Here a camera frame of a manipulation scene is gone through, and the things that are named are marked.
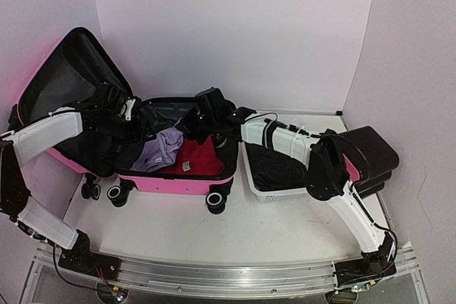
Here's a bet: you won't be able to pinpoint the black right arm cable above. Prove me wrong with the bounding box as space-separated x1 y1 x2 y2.
263 113 370 184

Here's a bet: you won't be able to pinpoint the lilac purple shirt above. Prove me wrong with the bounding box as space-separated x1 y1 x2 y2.
130 127 184 172

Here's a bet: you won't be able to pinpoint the red garment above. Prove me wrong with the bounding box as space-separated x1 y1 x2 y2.
160 137 224 177

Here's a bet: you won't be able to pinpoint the black denim jeans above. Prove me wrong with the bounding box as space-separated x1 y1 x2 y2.
245 144 307 192

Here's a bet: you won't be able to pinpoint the pink and black drawer organizer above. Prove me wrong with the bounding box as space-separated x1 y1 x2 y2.
340 126 400 199

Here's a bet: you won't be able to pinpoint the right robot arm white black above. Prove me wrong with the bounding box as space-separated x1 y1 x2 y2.
177 88 400 284

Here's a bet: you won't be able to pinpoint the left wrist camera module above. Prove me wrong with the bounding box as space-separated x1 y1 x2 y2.
120 98 138 121

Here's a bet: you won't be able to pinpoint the white perforated plastic basket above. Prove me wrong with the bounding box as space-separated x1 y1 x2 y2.
242 143 310 204

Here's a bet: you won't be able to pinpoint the dark round cosmetic compact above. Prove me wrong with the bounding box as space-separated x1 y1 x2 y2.
212 134 227 150

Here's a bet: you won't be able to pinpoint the pink hard-shell kids suitcase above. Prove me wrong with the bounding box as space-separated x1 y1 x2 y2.
9 27 238 214

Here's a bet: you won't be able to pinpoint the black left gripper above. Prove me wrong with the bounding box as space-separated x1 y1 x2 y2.
93 112 156 145

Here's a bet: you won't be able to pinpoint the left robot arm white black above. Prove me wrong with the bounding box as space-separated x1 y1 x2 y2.
1 84 155 273

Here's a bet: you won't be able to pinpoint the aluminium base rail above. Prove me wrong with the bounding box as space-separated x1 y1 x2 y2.
31 232 418 293

